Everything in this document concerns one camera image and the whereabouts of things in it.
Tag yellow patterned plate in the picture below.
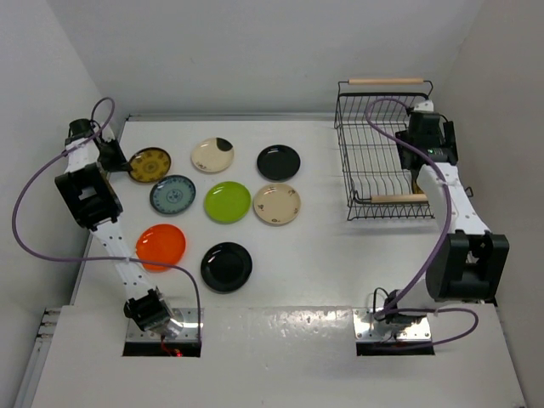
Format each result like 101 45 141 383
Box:
128 147 172 184

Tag blue floral plate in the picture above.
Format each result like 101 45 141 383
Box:
150 174 196 216

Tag orange plate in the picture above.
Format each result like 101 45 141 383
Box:
135 224 186 264

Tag cream plate with black patch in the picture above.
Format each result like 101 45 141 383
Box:
190 138 235 173

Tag green plate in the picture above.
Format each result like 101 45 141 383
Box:
204 181 252 224

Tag cream floral plate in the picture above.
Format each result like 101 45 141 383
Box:
253 183 302 226

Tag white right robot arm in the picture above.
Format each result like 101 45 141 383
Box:
365 99 509 324

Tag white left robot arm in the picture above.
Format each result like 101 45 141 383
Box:
54 118 182 339

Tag black wire dish rack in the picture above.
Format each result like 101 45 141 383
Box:
334 78 434 220

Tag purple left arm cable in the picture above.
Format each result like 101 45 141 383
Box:
11 97 202 343

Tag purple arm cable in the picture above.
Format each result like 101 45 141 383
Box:
365 97 479 346
11 97 202 343

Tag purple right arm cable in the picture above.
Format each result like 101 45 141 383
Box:
365 97 479 346

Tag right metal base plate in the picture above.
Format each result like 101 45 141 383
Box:
352 308 432 343

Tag metal base plate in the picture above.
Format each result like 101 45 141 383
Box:
125 308 203 344
352 308 432 343

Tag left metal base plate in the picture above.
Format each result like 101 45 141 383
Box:
125 308 203 344

